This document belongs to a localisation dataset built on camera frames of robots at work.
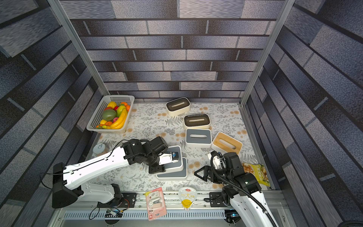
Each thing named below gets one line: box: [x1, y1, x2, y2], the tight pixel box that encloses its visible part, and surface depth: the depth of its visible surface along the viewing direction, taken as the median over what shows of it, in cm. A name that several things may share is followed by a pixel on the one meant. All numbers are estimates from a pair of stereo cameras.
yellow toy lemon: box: [106, 101, 117, 109], surface depth 112 cm
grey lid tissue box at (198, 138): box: [185, 128, 213, 149], surface depth 95 cm
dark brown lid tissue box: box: [165, 96, 191, 116], surface depth 114 cm
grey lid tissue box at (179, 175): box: [155, 157, 188, 181], surface depth 77 cm
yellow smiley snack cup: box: [178, 186, 198, 211], surface depth 68 cm
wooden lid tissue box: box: [211, 131, 243, 155], surface depth 93 cm
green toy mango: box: [102, 108, 118, 122], surface depth 103 cm
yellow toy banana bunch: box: [106, 107, 128, 130], surface depth 99 cm
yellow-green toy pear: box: [116, 104, 126, 118], surface depth 106 cm
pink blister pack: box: [145, 187, 168, 222], surface depth 72 cm
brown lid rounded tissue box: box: [183, 113, 212, 129], surface depth 102 cm
